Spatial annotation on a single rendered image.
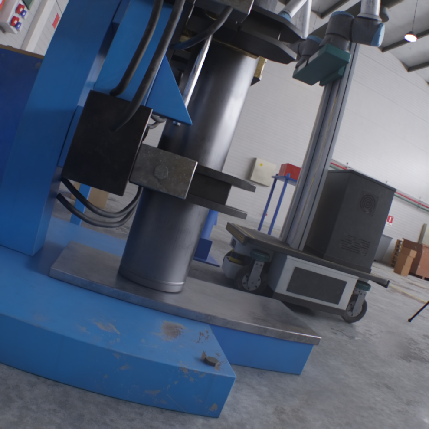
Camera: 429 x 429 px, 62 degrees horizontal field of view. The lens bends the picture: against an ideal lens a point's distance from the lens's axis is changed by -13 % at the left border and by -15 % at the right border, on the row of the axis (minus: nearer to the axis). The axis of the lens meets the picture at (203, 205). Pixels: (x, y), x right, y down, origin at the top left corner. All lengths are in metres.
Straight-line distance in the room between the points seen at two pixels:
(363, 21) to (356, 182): 0.93
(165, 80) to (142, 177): 0.24
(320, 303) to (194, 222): 1.20
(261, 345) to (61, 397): 0.66
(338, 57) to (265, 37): 1.23
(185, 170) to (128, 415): 0.54
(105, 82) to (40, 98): 0.35
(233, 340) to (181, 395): 0.38
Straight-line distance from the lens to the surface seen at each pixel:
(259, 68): 1.44
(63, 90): 1.22
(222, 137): 1.20
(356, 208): 2.29
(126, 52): 0.95
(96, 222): 1.51
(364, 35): 2.37
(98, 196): 3.86
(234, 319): 1.18
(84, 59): 1.23
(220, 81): 1.20
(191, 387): 0.87
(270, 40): 1.10
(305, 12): 3.08
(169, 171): 0.89
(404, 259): 11.06
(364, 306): 2.47
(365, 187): 2.32
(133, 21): 0.97
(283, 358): 1.30
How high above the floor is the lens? 0.48
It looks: 2 degrees down
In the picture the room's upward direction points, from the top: 18 degrees clockwise
